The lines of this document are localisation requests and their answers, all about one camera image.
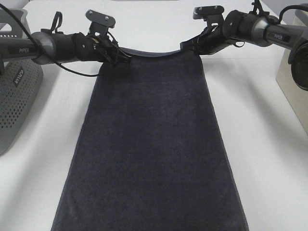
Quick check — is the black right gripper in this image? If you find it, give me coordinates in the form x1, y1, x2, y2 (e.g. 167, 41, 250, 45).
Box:
180, 26, 241, 55

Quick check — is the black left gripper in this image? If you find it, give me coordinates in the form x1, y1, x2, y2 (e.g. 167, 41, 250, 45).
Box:
92, 36, 132, 65

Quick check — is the grey perforated plastic basket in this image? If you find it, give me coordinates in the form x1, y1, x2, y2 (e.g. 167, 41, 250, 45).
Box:
0, 9, 43, 154

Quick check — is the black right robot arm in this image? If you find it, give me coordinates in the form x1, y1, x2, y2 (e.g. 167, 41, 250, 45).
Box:
180, 6, 308, 90

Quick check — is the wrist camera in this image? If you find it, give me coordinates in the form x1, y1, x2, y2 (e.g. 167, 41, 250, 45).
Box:
192, 5, 224, 26
85, 10, 116, 37

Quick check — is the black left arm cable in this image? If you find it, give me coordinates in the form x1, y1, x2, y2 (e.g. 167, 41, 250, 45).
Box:
0, 3, 99, 77

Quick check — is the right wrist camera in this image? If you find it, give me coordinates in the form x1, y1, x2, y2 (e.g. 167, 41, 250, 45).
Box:
192, 5, 224, 26

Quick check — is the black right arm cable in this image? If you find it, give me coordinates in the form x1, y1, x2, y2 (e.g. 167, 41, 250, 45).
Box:
250, 0, 308, 25

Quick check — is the dark navy towel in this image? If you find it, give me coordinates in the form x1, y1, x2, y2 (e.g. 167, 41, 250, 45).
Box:
51, 51, 248, 231

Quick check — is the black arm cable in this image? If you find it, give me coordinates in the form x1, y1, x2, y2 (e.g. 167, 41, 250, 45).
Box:
0, 3, 99, 77
250, 0, 308, 25

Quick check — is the beige fabric bin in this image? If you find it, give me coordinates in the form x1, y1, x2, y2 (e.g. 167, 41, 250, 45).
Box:
275, 12, 308, 135

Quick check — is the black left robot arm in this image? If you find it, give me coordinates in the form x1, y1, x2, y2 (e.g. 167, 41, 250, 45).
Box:
0, 32, 131, 77

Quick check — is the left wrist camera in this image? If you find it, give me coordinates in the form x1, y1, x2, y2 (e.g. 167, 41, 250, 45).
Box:
85, 10, 116, 37

